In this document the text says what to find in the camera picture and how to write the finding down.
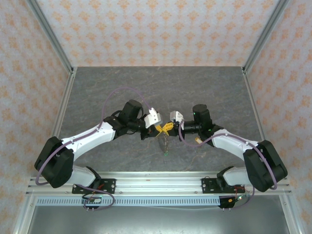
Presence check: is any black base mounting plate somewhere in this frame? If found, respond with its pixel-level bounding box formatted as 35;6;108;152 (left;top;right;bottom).
201;177;245;195
72;178;117;195

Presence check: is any grey metal panel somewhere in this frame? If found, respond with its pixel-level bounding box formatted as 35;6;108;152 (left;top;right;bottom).
28;206;292;234

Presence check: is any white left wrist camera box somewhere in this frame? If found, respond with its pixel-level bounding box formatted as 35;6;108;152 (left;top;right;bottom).
143;107;163;129

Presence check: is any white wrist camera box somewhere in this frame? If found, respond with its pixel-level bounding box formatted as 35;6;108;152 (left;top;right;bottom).
143;107;163;129
170;111;185;124

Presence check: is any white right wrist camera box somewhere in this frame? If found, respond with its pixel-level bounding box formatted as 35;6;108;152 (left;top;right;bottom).
170;111;185;124

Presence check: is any aluminium mounting rail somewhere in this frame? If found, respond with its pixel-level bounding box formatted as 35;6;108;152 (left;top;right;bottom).
26;171;293;195

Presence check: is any aluminium table side rail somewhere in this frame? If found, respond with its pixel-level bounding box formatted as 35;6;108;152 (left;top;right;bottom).
242;67;303;234
12;67;78;234

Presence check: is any white slotted cable duct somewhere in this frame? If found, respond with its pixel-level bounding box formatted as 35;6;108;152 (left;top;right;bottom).
36;197;221;207

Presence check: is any aluminium frame post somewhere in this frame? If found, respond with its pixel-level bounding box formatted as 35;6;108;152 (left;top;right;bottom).
25;0;74;74
242;0;291;75

